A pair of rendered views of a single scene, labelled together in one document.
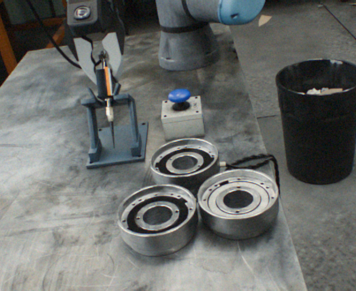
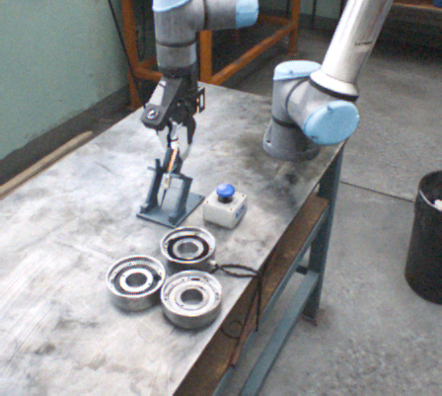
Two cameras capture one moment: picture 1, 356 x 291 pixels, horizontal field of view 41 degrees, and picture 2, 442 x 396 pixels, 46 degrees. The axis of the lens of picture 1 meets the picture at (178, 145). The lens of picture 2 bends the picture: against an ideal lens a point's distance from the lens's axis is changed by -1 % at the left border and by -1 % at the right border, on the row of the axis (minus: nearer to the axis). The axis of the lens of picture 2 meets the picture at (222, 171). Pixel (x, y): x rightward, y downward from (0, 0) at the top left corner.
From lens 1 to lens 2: 0.45 m
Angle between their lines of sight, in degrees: 19
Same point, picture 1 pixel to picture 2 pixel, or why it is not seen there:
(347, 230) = (418, 356)
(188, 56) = (281, 148)
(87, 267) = (79, 290)
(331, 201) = (423, 321)
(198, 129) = (228, 222)
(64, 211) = (98, 242)
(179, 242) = (134, 306)
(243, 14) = (323, 138)
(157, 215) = (141, 278)
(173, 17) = (279, 112)
